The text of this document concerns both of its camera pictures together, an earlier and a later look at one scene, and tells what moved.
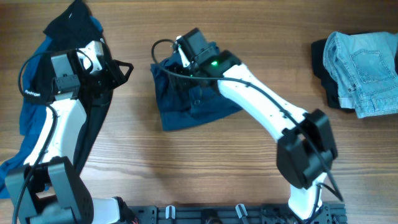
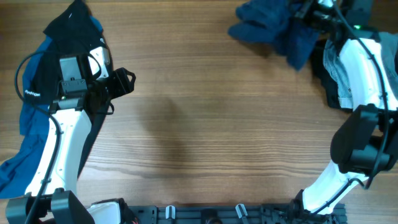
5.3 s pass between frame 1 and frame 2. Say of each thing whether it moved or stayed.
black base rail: stayed
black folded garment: stayed
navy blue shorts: moved
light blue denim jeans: stayed
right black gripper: moved
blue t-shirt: stayed
